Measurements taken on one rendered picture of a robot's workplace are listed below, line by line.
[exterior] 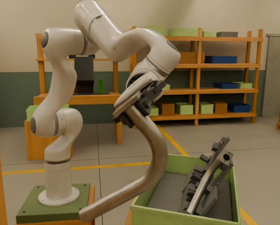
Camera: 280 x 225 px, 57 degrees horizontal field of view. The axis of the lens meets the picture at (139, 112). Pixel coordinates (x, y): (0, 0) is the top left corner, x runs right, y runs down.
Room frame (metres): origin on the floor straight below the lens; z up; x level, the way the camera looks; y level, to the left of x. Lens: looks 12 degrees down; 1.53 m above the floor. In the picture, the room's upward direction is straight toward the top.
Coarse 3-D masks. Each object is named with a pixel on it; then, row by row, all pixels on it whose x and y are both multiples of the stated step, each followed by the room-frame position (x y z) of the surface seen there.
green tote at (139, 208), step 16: (176, 160) 1.48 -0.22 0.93; (192, 160) 1.46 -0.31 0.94; (144, 192) 1.09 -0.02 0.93; (144, 208) 0.92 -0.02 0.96; (144, 224) 0.92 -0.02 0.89; (160, 224) 0.90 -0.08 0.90; (176, 224) 0.88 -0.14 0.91; (192, 224) 0.86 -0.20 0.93; (208, 224) 0.85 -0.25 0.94; (224, 224) 0.83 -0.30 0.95; (240, 224) 0.82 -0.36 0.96
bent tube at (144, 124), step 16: (128, 112) 0.44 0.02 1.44; (144, 128) 0.44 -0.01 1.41; (160, 144) 0.44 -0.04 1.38; (160, 160) 0.44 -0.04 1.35; (144, 176) 0.46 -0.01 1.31; (160, 176) 0.45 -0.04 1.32; (112, 192) 0.48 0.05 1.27; (128, 192) 0.46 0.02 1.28; (96, 208) 0.47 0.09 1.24; (112, 208) 0.47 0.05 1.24
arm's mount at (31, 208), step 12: (36, 192) 1.18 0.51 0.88; (84, 192) 1.19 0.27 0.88; (24, 204) 1.07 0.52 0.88; (36, 204) 1.07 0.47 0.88; (72, 204) 1.07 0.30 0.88; (84, 204) 1.07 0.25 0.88; (24, 216) 0.98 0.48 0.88; (36, 216) 0.98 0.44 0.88; (48, 216) 0.99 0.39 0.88; (60, 216) 1.00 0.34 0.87; (72, 216) 1.00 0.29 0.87
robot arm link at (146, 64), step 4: (144, 60) 0.68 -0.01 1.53; (148, 60) 0.67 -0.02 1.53; (140, 64) 0.68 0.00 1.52; (144, 64) 0.67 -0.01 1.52; (148, 64) 0.66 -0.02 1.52; (152, 64) 0.66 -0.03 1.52; (136, 68) 0.67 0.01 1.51; (140, 68) 0.65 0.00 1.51; (144, 68) 0.64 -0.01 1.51; (148, 68) 0.65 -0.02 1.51; (152, 68) 0.66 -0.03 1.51; (156, 68) 0.66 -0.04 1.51; (132, 72) 0.66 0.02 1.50; (156, 72) 0.65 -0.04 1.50; (160, 72) 0.66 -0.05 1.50; (160, 76) 0.66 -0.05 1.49; (164, 76) 0.67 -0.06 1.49
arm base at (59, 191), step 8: (48, 168) 1.10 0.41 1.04; (56, 168) 1.09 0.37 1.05; (64, 168) 1.11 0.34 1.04; (48, 176) 1.10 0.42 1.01; (56, 176) 1.09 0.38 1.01; (64, 176) 1.11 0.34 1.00; (48, 184) 1.10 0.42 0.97; (56, 184) 1.09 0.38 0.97; (64, 184) 1.11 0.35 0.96; (48, 192) 1.10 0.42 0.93; (56, 192) 1.09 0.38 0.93; (64, 192) 1.10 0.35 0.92; (72, 192) 1.17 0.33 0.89; (40, 200) 1.09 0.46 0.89; (48, 200) 1.09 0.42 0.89; (56, 200) 1.09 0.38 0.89; (64, 200) 1.09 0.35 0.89; (72, 200) 1.09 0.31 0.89
